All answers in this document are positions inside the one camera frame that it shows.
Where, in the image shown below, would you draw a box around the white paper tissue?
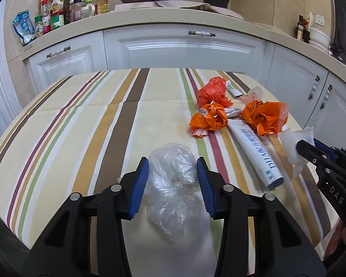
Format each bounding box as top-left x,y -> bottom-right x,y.
277,126 -> 316,179

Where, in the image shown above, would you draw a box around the large white blue tube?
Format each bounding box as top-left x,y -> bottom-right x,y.
227,119 -> 284,191

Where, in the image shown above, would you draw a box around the orange plastic bag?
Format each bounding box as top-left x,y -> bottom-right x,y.
189,102 -> 228,138
241,100 -> 289,136

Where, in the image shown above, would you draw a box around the silver blister foil pack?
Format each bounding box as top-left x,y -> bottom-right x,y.
199,108 -> 242,118

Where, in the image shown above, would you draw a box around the small white green tube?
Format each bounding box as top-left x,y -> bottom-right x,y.
226,80 -> 243,98

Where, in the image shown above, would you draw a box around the clear plastic bag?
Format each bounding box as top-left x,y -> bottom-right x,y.
145,143 -> 203,240

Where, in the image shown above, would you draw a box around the red plastic bag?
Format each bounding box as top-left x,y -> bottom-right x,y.
196,76 -> 233,108

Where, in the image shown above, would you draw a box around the person's right hand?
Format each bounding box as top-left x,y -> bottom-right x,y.
324,220 -> 346,259

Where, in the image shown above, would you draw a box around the white stacked bowls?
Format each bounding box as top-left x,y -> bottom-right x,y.
309,27 -> 330,54

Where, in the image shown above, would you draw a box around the dark oil bottle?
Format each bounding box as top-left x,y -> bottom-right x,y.
296,15 -> 304,41

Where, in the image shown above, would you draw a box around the black cooking pot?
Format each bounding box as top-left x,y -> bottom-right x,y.
202,0 -> 229,9

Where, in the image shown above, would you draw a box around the blue white snack bag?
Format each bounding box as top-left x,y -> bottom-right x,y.
12,10 -> 36,46

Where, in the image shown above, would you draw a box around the beige stove cover cloth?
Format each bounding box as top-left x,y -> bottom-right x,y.
114,0 -> 244,20

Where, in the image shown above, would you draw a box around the cabinet door handle right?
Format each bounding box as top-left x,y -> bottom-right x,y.
320,84 -> 333,110

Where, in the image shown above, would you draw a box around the cabinet door handle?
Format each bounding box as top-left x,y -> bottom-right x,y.
320,84 -> 333,110
308,75 -> 320,100

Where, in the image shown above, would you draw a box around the cabinet door handle left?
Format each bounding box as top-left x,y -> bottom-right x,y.
308,75 -> 320,100

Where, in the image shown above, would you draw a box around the white wall socket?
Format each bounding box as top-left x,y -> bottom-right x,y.
315,14 -> 324,26

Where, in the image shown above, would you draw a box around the drawer handle centre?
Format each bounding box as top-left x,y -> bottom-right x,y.
189,31 -> 216,37

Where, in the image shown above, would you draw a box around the drawer handle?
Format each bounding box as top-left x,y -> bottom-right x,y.
46,46 -> 71,58
189,31 -> 216,37

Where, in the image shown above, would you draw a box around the drawer handle left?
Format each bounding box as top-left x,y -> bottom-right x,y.
46,46 -> 71,58

